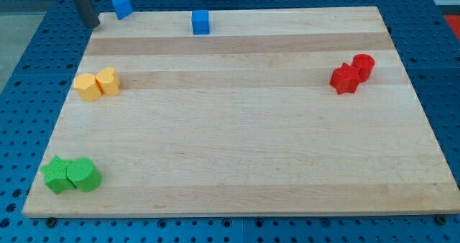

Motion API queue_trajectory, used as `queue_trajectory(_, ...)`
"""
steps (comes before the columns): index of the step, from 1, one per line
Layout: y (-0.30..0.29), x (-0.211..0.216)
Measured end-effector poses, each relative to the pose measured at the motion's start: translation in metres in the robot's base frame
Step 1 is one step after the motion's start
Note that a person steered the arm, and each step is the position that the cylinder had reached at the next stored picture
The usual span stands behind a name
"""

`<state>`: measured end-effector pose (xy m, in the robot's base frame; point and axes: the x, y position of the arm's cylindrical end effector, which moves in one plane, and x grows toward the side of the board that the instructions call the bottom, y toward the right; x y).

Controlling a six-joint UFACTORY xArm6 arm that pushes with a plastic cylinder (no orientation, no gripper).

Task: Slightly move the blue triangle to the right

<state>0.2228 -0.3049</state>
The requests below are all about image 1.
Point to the yellow hexagon block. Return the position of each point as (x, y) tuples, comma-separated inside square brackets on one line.
[(87, 87)]

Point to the blue cube block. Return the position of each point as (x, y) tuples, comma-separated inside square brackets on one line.
[(200, 22)]

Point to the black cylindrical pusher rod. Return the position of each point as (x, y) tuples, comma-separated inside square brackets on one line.
[(87, 13)]

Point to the red star block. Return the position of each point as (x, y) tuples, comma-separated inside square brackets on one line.
[(345, 79)]

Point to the green cylinder block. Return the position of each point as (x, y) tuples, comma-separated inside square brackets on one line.
[(84, 175)]

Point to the yellow heart block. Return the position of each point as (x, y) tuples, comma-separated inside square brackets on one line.
[(109, 81)]

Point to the light wooden board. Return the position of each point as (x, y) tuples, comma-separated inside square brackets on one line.
[(243, 121)]

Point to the blue triangle block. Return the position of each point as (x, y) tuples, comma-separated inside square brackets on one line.
[(122, 8)]

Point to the red cylinder block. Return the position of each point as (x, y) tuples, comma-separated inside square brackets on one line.
[(365, 63)]

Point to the green star block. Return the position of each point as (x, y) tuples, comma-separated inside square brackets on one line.
[(55, 175)]

